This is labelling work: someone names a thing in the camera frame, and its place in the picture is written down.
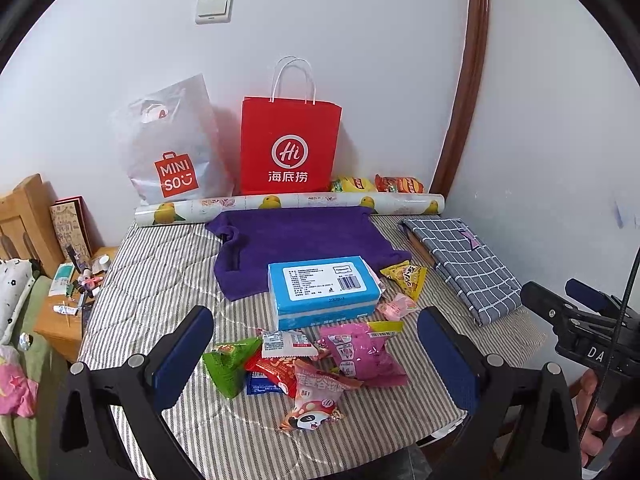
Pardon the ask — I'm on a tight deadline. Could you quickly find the green triangular snack packet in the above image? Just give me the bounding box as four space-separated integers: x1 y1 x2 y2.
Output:
202 337 262 399

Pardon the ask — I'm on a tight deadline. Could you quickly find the small blue snack packet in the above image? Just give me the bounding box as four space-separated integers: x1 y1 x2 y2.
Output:
245 372 283 396

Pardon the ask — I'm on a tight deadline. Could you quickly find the light pink snack packet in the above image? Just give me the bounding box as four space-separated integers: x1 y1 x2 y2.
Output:
376 292 419 322

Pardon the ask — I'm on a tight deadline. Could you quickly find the pink yellow snack bag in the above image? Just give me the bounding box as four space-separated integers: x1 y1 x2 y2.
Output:
320 321 408 388

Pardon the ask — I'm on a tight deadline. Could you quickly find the yellow cracker snack packet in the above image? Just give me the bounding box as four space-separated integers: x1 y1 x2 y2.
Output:
381 260 427 301

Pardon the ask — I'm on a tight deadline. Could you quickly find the white red snack packet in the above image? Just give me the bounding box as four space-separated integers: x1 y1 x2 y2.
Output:
262 330 319 359

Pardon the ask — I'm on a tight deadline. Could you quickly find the pink panda snack bag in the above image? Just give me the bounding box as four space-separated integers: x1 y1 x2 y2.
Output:
279 360 362 431

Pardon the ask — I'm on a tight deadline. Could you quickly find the person's right hand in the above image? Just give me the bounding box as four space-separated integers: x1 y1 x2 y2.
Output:
575 370 639 466

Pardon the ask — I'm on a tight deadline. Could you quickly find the pink star cloth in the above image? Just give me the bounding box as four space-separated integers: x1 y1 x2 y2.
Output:
0 344 39 418

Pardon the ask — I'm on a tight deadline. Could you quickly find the wooden nightstand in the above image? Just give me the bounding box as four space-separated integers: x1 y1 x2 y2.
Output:
34 266 93 363

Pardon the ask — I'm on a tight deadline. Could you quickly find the grey checked folded cloth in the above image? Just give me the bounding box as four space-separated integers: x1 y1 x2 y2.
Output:
401 217 522 326

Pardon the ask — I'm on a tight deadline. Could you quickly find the white green cream tube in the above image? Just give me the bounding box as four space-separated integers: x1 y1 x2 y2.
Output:
48 262 75 297

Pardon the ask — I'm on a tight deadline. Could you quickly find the white spotted pillow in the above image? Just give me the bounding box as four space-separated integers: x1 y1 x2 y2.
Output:
0 259 36 344

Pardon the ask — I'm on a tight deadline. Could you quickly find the striped quilted mattress cover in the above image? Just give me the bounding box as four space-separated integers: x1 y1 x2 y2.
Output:
77 213 549 480

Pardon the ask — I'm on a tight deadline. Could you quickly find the patterned book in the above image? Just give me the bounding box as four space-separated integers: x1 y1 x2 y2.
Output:
49 196 92 261

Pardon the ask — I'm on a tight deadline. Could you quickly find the wooden headboard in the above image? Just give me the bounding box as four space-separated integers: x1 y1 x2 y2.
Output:
0 174 64 278

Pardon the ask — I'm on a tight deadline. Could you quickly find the duck print wallpaper roll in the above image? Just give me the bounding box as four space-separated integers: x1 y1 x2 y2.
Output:
134 192 445 228

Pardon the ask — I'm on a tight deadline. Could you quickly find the purple towel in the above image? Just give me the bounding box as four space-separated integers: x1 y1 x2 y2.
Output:
205 206 411 301

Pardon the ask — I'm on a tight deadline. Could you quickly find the blue tissue pack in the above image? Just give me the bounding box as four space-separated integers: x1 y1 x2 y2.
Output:
268 256 382 330

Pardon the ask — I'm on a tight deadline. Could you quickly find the red chips bag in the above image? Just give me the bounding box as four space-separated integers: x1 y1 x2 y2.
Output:
374 174 424 194

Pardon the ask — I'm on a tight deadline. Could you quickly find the white Miniso plastic bag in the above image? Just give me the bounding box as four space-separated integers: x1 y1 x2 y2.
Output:
110 74 234 205

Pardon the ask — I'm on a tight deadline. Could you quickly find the yellow chips bag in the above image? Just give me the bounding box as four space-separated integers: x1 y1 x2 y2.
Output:
330 176 376 193

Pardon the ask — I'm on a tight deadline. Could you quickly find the red Haidilao paper bag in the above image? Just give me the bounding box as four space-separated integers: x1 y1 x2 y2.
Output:
240 55 342 195

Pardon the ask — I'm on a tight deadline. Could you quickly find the brown wooden door frame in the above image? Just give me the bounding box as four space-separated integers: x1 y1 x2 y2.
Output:
430 0 490 196

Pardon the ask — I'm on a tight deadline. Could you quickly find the white wall switch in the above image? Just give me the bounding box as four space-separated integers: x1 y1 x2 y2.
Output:
194 0 233 25

